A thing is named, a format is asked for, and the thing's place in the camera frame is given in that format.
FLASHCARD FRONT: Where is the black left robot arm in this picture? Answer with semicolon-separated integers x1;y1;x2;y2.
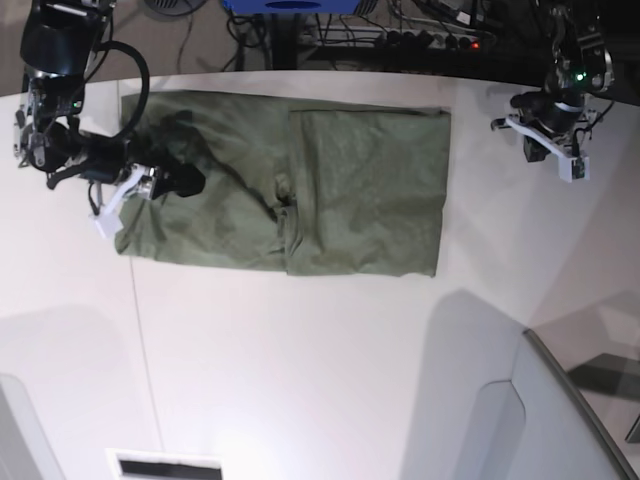
504;1;614;163

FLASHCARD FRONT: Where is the white power strip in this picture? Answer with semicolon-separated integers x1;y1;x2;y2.
374;30;482;51

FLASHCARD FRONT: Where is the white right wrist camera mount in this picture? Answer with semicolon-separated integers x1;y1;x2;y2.
90;163;161;239

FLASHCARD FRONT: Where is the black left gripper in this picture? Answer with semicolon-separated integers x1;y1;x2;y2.
508;89;585;163

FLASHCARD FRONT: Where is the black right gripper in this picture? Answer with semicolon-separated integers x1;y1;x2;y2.
47;132;206;198

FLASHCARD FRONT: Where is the white vent panel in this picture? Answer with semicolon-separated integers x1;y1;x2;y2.
106;448;224;480

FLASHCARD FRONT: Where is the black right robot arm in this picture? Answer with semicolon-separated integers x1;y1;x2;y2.
14;1;206;200

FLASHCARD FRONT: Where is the blue bin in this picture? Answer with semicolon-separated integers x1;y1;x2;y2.
223;0;360;15

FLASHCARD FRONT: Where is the green t-shirt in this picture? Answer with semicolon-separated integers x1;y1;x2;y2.
114;90;452;277

